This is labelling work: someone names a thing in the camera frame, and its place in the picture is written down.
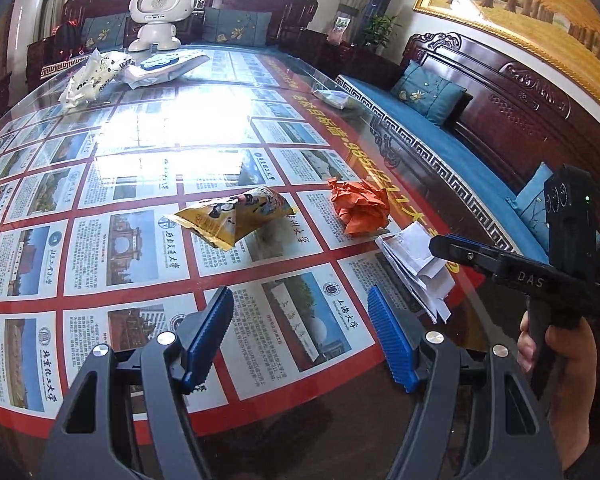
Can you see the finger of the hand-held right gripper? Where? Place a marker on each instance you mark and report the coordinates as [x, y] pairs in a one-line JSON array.
[[471, 242], [470, 259]]

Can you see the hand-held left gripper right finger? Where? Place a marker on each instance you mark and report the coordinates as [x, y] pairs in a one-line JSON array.
[[390, 340]]

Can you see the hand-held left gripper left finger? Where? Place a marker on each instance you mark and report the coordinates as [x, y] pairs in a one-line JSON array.
[[207, 345]]

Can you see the white paper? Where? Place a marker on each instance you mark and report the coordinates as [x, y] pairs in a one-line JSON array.
[[415, 260]]

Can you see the orange paper ball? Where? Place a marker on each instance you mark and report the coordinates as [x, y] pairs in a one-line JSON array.
[[360, 205]]

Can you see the snack packet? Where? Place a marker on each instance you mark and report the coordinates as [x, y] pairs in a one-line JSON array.
[[225, 215]]

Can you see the person's right hand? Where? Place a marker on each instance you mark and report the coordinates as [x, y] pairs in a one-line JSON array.
[[570, 370]]

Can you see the teal embroidered cushion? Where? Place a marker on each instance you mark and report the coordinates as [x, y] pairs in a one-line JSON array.
[[105, 34], [237, 26], [530, 205], [427, 92]]

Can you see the blue patterned seat pad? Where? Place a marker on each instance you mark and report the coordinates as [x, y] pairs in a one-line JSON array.
[[430, 150]]

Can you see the printed poster under glass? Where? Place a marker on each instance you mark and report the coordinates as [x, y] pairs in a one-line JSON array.
[[130, 260]]

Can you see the carved wooden sofa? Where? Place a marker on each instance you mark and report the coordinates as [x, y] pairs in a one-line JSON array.
[[290, 15], [520, 110]]

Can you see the white tissue pack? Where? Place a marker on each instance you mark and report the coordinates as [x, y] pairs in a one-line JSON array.
[[332, 97]]

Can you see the dark wooden side table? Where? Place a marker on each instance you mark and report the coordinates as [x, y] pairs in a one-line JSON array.
[[360, 65]]

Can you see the potted green plant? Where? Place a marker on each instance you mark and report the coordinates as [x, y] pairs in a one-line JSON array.
[[382, 32]]

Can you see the gold framed tree painting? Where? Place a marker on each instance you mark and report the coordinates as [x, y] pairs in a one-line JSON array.
[[520, 5]]

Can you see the small printed card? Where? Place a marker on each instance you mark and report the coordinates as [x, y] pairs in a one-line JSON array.
[[341, 27]]

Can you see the dark floor-standing tower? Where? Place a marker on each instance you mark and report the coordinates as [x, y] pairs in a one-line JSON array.
[[377, 5]]

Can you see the white and blue wipes packet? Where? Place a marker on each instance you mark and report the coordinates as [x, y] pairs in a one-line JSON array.
[[165, 67]]

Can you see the white printed plastic bag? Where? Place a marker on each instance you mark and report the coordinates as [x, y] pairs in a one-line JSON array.
[[90, 80]]

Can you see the black bag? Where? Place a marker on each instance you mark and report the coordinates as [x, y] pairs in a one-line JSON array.
[[67, 37]]

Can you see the white robot toy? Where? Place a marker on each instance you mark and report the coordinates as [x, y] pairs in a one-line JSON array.
[[160, 5]]

